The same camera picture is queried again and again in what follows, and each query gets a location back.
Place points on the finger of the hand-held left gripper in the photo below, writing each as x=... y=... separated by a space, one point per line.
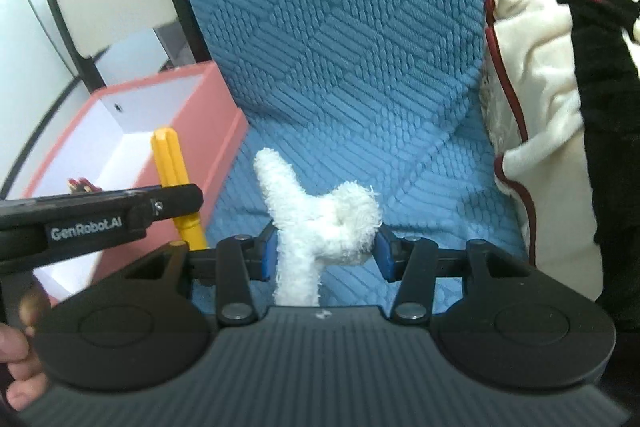
x=172 y=202

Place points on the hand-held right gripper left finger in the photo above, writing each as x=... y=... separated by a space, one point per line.
x=268 y=257

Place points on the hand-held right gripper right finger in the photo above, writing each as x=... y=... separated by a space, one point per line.
x=383 y=257

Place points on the pink cardboard box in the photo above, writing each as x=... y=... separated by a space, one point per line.
x=210 y=117

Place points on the person's left hand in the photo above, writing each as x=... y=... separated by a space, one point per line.
x=20 y=357

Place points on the blue textured sofa cover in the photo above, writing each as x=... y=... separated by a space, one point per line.
x=340 y=57

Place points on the black cloth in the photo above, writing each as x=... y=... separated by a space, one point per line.
x=612 y=132

